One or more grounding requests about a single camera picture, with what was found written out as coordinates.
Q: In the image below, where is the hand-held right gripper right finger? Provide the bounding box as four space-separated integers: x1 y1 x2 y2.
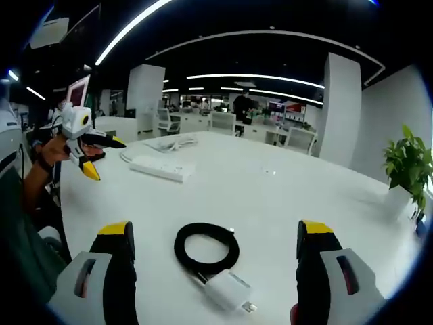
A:
290 219 386 325

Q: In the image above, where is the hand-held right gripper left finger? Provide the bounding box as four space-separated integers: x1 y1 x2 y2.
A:
49 221 139 325

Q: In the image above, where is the white power strip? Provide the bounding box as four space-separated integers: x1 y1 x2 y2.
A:
129 154 197 184

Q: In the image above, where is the white charger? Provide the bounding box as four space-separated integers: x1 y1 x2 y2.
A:
204 270 258 313

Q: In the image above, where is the black charger cable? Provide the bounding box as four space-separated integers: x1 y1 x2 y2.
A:
173 222 241 288

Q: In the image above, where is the white desk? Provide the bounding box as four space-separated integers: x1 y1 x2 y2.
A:
57 130 420 325

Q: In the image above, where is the person's left hand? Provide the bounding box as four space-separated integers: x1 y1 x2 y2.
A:
36 133 102 167

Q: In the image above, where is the red monitor screen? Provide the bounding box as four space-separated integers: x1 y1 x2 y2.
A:
66 74 91 110

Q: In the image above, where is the white office chair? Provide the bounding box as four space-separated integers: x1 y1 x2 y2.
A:
283 126 319 156
208 111 237 137
156 107 182 137

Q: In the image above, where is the dark green clothing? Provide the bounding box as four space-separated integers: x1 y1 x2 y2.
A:
0 165 68 305

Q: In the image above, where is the white plant pot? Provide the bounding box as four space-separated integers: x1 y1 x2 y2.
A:
384 185 417 221

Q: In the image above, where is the green potted plant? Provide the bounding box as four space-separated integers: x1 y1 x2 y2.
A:
382 123 433 213

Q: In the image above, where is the white power strip cord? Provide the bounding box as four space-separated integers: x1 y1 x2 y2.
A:
120 132 199 164

